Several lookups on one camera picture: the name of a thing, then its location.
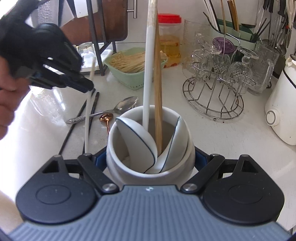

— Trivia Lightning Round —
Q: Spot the white tray under glasses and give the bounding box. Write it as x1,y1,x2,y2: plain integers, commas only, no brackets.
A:
81,49,113,73

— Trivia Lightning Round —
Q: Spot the copper small spoon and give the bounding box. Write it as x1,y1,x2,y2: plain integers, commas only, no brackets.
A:
99,113,113,134

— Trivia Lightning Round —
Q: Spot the tall textured glass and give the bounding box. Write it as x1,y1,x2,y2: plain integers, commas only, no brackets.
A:
181,19,211,67

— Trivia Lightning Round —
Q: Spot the crystal cut glass on rack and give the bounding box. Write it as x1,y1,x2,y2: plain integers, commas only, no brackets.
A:
226,47,259,95

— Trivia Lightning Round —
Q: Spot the white ceramic soup spoon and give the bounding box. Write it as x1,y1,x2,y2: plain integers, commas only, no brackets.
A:
116,117,158,173

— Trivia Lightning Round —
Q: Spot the purple lid container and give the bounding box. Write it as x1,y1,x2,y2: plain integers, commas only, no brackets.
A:
214,37,236,55

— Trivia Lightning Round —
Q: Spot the glass pitcher with handle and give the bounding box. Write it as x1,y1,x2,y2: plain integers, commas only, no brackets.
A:
247,41,280,96

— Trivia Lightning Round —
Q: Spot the green plastic colander basket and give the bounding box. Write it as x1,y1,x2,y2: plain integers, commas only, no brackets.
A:
103,47,168,91

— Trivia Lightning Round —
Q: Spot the small drinking glass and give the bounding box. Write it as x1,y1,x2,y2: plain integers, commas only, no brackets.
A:
78,42,95,65

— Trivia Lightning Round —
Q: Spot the brown wooden chopstick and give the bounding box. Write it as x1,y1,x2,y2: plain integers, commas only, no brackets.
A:
154,16,163,156

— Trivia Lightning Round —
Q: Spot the upturned glass on rack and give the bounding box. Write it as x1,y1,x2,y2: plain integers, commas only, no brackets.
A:
182,45,222,78

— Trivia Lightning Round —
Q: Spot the green utensil drainer holder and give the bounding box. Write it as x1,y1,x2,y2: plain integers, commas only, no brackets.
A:
203,12,256,50

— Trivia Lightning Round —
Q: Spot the brown wooden cutting board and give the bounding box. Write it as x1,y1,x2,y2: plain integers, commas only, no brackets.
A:
59,0,129,45

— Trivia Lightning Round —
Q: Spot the wire glass drying rack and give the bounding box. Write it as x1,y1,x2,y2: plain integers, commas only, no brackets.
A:
183,33,244,121

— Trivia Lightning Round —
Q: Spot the black metal shelf rack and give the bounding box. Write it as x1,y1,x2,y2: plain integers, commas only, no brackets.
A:
61,1,117,76

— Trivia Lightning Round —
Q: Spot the enoki mushroom bunch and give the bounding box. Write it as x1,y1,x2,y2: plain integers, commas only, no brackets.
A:
109,51,167,74

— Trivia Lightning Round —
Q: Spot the white ceramic utensil jar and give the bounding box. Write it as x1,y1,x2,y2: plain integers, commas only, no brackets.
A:
106,105,195,187

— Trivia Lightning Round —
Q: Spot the white chopstick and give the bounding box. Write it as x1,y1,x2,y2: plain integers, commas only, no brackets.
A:
142,0,158,131

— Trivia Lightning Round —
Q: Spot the white kitchen appliance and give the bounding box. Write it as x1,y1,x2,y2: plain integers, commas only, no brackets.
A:
265,54,296,146

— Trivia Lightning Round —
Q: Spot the person's left hand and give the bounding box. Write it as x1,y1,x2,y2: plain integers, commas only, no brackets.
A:
0,57,29,140

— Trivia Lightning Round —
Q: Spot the silver metal spoon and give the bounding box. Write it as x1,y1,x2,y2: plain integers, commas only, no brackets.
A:
66,96,138,125

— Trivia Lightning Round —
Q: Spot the red lid plastic jar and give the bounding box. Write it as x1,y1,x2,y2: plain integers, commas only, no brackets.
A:
158,14,182,68

